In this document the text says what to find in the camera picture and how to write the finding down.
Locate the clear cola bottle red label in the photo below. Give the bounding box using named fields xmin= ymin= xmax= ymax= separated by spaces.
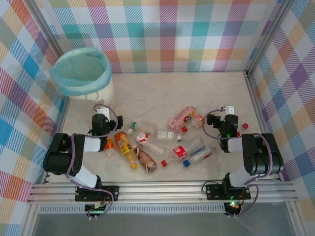
xmin=235 ymin=122 xmax=249 ymax=138
xmin=160 ymin=136 xmax=205 ymax=168

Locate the small orange label bottle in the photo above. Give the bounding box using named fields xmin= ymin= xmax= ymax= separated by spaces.
xmin=103 ymin=136 xmax=116 ymax=157

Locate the orange juice bottle yellow cap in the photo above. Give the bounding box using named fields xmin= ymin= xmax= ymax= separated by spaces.
xmin=114 ymin=131 xmax=139 ymax=170

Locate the clear bottle green neck label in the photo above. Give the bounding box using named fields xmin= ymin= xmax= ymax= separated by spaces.
xmin=130 ymin=120 xmax=158 ymax=136

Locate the clear bottle red white label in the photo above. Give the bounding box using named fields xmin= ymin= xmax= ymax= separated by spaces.
xmin=127 ymin=128 xmax=167 ymax=156

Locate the clear bottle blue cap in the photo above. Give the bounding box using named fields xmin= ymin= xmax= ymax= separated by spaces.
xmin=183 ymin=144 xmax=218 ymax=168

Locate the clear bottle green white label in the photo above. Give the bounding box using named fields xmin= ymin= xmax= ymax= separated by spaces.
xmin=157 ymin=129 xmax=184 ymax=143

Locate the brown chocolate drink bottle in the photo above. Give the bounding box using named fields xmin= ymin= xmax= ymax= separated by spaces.
xmin=132 ymin=144 xmax=158 ymax=174

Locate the white waste bin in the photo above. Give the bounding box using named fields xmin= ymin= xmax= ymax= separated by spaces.
xmin=50 ymin=47 xmax=115 ymax=104

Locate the white bin with teal liner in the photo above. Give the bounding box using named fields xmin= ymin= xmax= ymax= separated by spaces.
xmin=50 ymin=47 xmax=113 ymax=97

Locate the small circuit board green light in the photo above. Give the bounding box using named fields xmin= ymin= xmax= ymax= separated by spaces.
xmin=225 ymin=201 xmax=241 ymax=212
xmin=84 ymin=203 xmax=109 ymax=215

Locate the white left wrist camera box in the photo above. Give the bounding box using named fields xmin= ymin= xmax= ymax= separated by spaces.
xmin=95 ymin=105 xmax=111 ymax=120

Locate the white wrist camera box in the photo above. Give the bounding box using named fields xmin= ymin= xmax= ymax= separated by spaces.
xmin=220 ymin=105 xmax=236 ymax=116
xmin=95 ymin=105 xmax=111 ymax=120

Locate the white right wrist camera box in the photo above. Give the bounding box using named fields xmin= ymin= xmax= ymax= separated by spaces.
xmin=220 ymin=105 xmax=236 ymax=116

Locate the aluminium frame floor rail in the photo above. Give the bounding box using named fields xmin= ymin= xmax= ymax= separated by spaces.
xmin=41 ymin=95 xmax=72 ymax=184
xmin=245 ymin=70 xmax=284 ymax=182

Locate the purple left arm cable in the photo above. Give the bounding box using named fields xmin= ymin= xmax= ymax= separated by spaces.
xmin=65 ymin=104 xmax=119 ymax=220

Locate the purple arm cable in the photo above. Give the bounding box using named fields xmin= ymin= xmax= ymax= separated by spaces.
xmin=65 ymin=104 xmax=119 ymax=220
xmin=202 ymin=108 xmax=274 ymax=218

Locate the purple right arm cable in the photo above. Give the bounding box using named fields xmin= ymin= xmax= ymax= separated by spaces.
xmin=202 ymin=108 xmax=274 ymax=218

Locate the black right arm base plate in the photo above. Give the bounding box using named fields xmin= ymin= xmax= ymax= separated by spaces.
xmin=205 ymin=183 xmax=252 ymax=201

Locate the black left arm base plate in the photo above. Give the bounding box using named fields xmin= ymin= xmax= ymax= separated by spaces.
xmin=74 ymin=185 xmax=120 ymax=203

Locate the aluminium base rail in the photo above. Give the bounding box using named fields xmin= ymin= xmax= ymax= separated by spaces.
xmin=26 ymin=183 xmax=300 ymax=205

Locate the slotted grey cable duct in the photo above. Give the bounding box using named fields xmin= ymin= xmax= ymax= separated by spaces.
xmin=38 ymin=205 xmax=227 ymax=215

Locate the aluminium frame post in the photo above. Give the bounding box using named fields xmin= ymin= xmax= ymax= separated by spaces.
xmin=21 ymin=203 xmax=41 ymax=236
xmin=29 ymin=0 xmax=65 ymax=59
xmin=243 ymin=0 xmax=295 ymax=77
xmin=286 ymin=201 xmax=305 ymax=236

